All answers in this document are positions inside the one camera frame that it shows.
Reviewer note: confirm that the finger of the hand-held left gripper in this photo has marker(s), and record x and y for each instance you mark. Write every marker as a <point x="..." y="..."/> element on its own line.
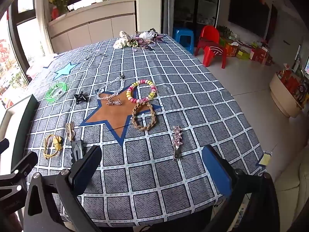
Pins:
<point x="3" y="146"/>
<point x="23" y="162"/>

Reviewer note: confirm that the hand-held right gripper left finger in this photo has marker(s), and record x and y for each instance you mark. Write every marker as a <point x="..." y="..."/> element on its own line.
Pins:
<point x="88" y="166"/>

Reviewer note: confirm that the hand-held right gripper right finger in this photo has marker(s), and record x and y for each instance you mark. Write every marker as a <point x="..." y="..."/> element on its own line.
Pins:
<point x="214" y="171"/>

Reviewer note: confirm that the dark green storage box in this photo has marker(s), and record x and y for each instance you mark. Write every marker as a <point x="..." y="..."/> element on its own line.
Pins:
<point x="26" y="116"/>

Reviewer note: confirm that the pink star hair clip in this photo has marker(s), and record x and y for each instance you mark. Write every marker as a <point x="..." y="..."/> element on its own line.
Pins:
<point x="177" y="137"/>

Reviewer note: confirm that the black claw hair clip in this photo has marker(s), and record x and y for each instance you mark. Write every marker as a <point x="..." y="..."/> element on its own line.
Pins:
<point x="80" y="98"/>

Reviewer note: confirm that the silver rhinestone hair clip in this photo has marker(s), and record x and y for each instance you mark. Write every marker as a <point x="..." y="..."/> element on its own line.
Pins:
<point x="113" y="102"/>

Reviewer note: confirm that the black snap hair clip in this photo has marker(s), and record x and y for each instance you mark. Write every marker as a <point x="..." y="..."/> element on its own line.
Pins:
<point x="82" y="149"/>

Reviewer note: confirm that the grey checked tablecloth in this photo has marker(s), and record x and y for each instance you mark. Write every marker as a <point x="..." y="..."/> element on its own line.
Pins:
<point x="169" y="186"/>

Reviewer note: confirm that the brown star patch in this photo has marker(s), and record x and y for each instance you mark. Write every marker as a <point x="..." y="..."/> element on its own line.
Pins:
<point x="113" y="118"/>

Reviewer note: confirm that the cream sofa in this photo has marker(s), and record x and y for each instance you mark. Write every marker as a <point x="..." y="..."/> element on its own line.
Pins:
<point x="292" y="193"/>

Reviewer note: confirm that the pink star patch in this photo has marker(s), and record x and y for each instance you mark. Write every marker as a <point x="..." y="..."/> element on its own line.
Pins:
<point x="36" y="71"/>

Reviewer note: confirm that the light blue star patch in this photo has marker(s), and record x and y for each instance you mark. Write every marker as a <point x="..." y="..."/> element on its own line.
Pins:
<point x="64" y="71"/>

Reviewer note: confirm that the round cream display stand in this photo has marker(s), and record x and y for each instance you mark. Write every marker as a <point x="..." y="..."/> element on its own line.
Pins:
<point x="282" y="94"/>

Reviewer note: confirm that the small silver hair clip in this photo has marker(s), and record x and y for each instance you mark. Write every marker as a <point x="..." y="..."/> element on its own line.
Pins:
<point x="88" y="57"/>

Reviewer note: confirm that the pile of gift boxes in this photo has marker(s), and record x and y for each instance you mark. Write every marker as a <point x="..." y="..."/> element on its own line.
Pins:
<point x="258" y="53"/>

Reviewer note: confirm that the red plastic chair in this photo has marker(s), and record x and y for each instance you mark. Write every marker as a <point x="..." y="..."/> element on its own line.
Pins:
<point x="210" y="41"/>

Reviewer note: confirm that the green floral scrunchie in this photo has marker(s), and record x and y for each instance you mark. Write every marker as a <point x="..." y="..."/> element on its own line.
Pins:
<point x="133" y="43"/>

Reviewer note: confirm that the cream dotted scrunchie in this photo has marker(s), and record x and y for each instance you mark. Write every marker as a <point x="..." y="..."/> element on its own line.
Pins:
<point x="122" y="40"/>

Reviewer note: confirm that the pile of purple hair accessories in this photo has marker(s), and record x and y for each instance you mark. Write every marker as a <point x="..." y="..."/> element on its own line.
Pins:
<point x="144" y="44"/>

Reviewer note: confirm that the cream sideboard cabinet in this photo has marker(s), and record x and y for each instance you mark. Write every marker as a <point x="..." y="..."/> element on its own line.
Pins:
<point x="96" y="26"/>

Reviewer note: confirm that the green potted plant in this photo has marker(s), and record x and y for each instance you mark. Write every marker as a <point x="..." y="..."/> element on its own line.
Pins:
<point x="224" y="31"/>

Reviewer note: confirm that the blue plastic stool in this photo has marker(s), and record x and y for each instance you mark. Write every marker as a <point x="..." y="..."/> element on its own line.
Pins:
<point x="183" y="32"/>

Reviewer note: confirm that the white lace scrunchie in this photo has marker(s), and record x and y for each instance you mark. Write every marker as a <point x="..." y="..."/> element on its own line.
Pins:
<point x="146" y="35"/>

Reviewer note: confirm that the yellow flower bouquet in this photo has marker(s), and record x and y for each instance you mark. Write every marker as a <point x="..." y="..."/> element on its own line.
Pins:
<point x="59" y="1"/>

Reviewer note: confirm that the glass door display cabinet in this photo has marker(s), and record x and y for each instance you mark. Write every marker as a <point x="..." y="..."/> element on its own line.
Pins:
<point x="193" y="2"/>

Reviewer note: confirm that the black wall television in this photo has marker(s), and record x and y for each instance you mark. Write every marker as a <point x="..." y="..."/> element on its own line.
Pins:
<point x="248" y="12"/>

